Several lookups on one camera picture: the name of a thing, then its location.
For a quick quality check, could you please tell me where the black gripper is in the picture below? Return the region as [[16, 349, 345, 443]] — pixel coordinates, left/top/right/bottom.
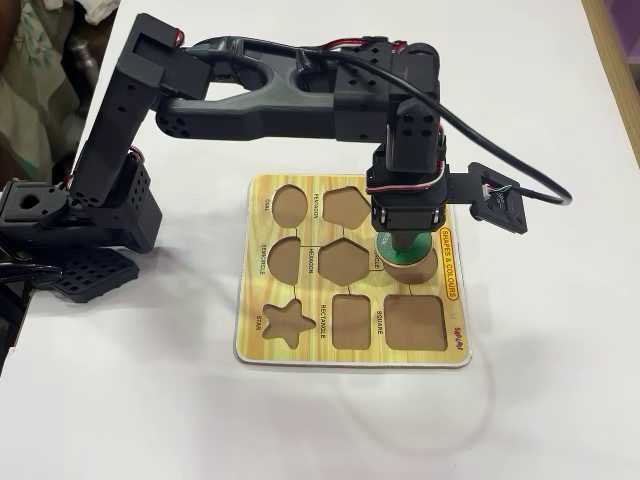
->
[[365, 148, 450, 255]]

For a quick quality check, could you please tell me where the green round piece yellow pin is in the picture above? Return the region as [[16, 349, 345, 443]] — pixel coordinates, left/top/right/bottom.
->
[[374, 230, 434, 267]]

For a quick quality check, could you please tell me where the wooden shape puzzle board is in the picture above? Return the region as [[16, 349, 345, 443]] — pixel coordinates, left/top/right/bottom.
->
[[233, 172, 474, 372]]

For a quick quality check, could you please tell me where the dark metal bottle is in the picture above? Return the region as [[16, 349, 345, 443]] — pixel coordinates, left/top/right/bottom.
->
[[66, 37, 100, 96]]

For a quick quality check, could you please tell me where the white crumpled cloth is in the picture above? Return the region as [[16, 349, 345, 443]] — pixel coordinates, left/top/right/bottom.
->
[[81, 0, 122, 26]]

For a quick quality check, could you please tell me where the floral patterned cloth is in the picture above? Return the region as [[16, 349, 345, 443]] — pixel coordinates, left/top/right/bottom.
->
[[0, 0, 85, 181]]

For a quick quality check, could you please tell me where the black square wrist camera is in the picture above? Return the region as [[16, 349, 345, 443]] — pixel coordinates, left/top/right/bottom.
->
[[447, 162, 530, 237]]

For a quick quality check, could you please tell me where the black camera cable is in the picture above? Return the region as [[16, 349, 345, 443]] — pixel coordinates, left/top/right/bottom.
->
[[199, 37, 574, 206]]

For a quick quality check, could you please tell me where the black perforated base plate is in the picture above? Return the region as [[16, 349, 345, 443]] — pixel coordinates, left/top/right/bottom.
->
[[49, 247, 141, 305]]

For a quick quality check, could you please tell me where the black base cable bundle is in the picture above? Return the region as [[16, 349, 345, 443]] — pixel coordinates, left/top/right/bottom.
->
[[0, 257, 64, 287]]

